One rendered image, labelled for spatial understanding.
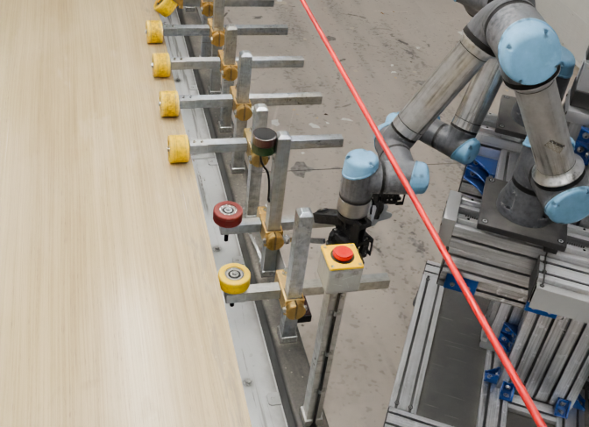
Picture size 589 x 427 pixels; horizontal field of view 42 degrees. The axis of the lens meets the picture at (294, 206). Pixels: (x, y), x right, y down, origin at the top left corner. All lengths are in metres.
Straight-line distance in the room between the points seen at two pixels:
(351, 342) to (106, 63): 1.37
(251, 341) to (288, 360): 0.18
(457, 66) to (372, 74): 3.07
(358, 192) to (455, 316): 1.31
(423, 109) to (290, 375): 0.73
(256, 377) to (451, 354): 0.95
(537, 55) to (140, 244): 1.05
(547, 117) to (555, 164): 0.13
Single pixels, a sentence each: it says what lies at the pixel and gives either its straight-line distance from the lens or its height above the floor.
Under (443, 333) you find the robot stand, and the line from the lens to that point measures 2.87.
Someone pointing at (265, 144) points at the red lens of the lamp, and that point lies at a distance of 1.91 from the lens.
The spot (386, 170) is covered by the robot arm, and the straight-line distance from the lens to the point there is 1.72.
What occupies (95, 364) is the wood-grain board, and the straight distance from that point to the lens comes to 1.73.
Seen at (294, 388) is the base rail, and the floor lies 0.70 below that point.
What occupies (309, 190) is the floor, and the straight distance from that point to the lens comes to 3.73.
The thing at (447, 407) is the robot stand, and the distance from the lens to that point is 2.66.
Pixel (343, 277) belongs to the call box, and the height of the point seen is 1.20.
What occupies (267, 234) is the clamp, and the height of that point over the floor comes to 0.86.
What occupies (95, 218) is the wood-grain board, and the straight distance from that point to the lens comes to 2.08.
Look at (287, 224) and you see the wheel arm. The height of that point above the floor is 0.85.
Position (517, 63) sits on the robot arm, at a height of 1.56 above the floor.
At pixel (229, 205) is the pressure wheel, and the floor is 0.91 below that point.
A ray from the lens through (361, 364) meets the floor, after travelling 2.98.
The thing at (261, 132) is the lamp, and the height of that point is 1.17.
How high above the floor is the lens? 2.22
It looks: 38 degrees down
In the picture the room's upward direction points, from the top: 8 degrees clockwise
